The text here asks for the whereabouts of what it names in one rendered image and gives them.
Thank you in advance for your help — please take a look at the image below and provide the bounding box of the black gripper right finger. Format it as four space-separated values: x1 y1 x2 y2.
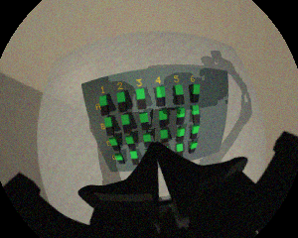
154 142 248 221

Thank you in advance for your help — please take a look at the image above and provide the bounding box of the grey switch panel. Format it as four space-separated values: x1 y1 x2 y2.
81 66 228 172

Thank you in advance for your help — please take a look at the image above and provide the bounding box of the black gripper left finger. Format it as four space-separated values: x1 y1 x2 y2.
78 142 160 226

